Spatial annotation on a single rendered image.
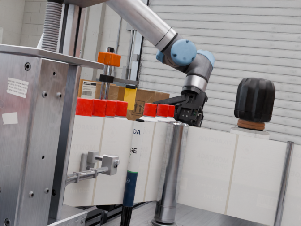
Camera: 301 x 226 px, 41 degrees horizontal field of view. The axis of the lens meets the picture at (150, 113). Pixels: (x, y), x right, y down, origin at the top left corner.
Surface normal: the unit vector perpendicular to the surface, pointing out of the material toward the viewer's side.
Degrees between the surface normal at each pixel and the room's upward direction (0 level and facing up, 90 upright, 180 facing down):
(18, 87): 90
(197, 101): 60
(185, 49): 91
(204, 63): 66
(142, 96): 90
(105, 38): 90
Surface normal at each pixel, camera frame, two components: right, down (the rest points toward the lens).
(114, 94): -0.22, 0.02
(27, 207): 0.90, 0.15
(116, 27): -0.50, -0.03
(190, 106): -0.28, -0.50
